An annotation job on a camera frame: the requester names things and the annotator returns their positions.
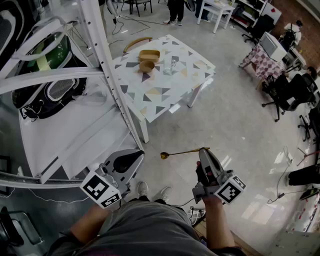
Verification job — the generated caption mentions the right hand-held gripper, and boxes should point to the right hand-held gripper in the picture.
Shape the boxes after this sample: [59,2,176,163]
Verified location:
[191,148,247,205]

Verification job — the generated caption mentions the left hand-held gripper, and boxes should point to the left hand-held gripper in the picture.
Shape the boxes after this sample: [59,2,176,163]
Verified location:
[79,149,146,209]

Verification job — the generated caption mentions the small gold spoon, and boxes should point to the small gold spoon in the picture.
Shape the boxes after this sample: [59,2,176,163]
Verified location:
[160,147,211,161]

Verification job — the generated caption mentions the clear glass cup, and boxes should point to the clear glass cup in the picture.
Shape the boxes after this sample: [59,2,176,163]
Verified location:
[163,56,178,75]

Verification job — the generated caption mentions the person's right forearm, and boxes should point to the person's right forearm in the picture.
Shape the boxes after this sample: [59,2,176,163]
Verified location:
[203,196,236,251]

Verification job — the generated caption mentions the person's left forearm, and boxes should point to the person's left forearm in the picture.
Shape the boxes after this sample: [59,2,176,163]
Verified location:
[69,203,112,243]

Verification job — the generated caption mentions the person's left grey shoe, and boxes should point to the person's left grey shoe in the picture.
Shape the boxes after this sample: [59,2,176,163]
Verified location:
[136,181,150,198]

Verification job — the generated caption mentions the person's grey shoe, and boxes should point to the person's grey shoe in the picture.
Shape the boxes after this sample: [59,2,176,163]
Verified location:
[136,181,150,198]
[159,186,174,203]

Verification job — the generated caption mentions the person's right grey shoe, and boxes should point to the person's right grey shoe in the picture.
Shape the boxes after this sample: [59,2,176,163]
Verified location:
[159,186,174,203]

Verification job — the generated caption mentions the person's black trousers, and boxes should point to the person's black trousers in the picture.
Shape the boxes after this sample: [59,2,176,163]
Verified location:
[124,194,176,207]

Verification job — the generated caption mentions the white metal shelf rack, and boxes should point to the white metal shelf rack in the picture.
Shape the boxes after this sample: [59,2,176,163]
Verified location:
[0,0,151,191]

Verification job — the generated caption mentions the person's grey shirt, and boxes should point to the person's grey shirt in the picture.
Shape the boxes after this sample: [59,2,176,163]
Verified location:
[46,199,248,256]

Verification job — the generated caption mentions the table with triangle-patterned cloth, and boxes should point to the table with triangle-patterned cloth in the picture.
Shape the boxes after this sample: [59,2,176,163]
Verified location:
[111,34,217,145]

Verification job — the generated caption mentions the tan round bowl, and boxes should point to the tan round bowl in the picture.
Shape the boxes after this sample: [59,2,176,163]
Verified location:
[138,59,156,74]

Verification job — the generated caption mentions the black office chair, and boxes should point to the black office chair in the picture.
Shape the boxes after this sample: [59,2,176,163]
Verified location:
[298,107,320,143]
[261,73,319,123]
[241,14,276,46]

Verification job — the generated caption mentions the pink checked cloth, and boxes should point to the pink checked cloth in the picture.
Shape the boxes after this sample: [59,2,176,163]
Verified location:
[239,42,286,89]

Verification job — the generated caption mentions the tan rectangular container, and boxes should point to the tan rectangular container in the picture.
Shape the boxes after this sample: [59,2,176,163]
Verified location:
[138,49,161,63]

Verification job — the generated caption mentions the wooden chair back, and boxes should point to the wooden chair back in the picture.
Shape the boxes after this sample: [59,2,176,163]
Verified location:
[122,36,153,54]

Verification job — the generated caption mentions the green and black backpack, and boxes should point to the green and black backpack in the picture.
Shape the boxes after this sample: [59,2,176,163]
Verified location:
[11,33,88,120]
[0,0,34,73]

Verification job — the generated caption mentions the white box appliance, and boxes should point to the white box appliance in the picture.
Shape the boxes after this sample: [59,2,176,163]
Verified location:
[258,31,289,62]

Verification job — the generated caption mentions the white table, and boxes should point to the white table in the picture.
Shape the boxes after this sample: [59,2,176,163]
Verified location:
[196,0,236,34]

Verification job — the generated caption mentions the white shelving unit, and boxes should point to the white shelving unit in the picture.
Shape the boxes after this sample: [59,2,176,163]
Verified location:
[231,0,283,29]

